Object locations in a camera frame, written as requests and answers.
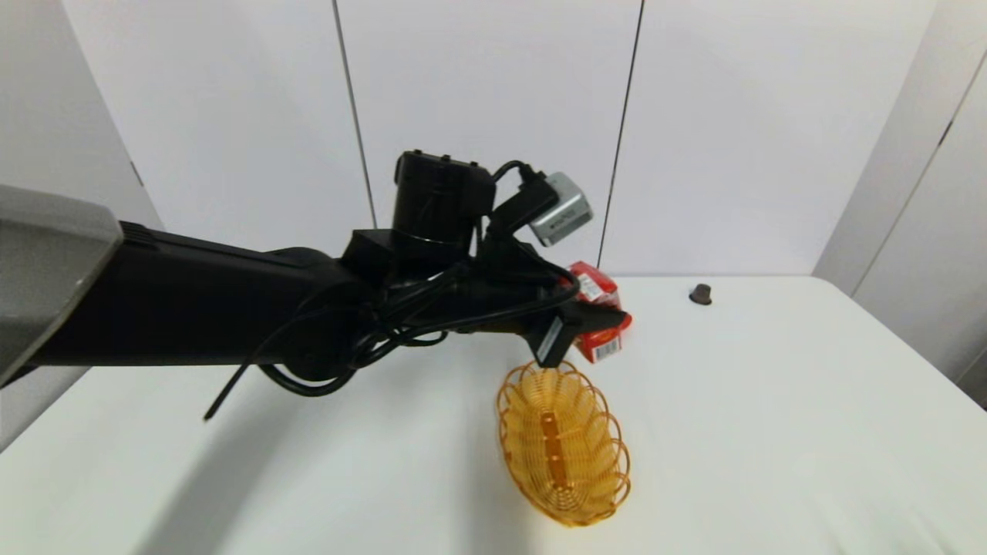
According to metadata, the red milk carton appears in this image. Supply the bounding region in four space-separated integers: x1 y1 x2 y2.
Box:
568 261 634 364

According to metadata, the orange wicker basket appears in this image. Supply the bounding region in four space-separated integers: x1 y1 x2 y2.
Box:
497 359 632 528

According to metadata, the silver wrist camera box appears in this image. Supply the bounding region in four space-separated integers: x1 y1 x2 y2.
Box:
530 172 594 248

